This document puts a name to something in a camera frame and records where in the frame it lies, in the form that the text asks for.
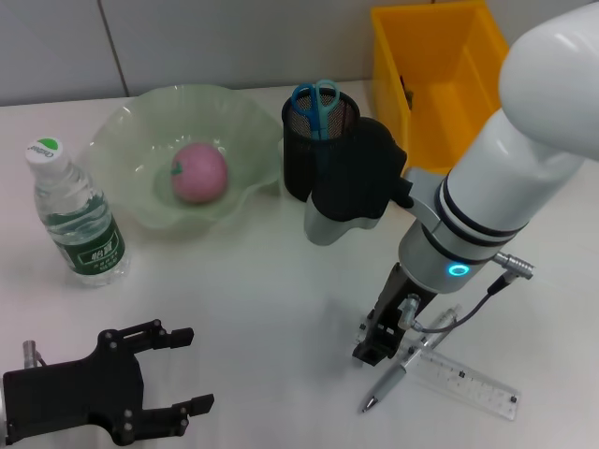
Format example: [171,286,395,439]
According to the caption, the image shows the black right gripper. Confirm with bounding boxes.
[351,261,436,369]

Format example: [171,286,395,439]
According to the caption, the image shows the black mesh pen holder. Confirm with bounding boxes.
[281,88,361,203]

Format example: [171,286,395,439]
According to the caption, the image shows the pink toy peach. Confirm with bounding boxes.
[169,142,229,206]

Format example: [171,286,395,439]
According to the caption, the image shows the yellow plastic bin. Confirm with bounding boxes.
[370,0,511,177]

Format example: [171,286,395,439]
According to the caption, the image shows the gripper cable with connector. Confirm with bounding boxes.
[22,340,48,370]
[398,251,538,336]

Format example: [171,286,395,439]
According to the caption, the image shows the blue scissors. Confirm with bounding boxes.
[290,78,341,141]

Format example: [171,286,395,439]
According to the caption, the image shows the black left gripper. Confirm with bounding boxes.
[2,318,215,445]

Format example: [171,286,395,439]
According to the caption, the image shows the transparent plastic ruler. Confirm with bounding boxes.
[355,322,521,422]

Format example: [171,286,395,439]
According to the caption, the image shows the silver ballpoint pen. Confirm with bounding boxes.
[359,303,462,413]

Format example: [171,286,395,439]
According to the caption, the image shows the right gripper cable with connector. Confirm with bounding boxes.
[398,251,538,336]

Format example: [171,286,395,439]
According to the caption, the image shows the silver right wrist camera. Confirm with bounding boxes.
[302,116,416,247]

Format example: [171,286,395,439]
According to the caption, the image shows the left gripper cable with connector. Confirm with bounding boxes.
[22,340,48,370]

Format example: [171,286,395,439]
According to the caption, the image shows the clear green-label water bottle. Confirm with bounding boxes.
[23,137,131,287]

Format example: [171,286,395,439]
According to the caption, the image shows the pale green glass fruit plate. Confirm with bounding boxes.
[86,83,285,231]

